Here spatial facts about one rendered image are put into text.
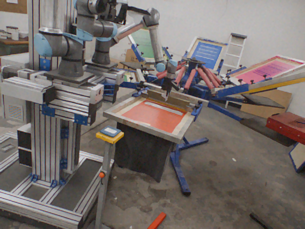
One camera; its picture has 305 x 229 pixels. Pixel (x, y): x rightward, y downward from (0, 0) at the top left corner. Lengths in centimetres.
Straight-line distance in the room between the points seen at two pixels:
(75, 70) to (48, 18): 31
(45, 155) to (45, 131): 22
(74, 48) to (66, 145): 86
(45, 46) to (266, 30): 532
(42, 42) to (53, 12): 16
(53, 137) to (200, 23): 497
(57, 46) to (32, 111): 72
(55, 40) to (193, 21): 510
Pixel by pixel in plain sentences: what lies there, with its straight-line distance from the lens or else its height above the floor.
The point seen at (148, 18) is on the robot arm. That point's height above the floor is 166.
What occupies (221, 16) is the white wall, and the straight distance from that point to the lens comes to 603.
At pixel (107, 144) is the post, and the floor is 88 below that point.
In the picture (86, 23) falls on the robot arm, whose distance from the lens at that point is 107.
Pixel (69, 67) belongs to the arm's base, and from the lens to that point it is 137.
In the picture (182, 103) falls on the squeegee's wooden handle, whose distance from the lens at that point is 196.
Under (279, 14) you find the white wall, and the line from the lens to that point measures 606.
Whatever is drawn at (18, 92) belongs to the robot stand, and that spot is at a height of 113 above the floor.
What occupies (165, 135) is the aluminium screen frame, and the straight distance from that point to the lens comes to 144.
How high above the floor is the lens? 163
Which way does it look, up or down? 23 degrees down
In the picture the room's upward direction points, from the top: 12 degrees clockwise
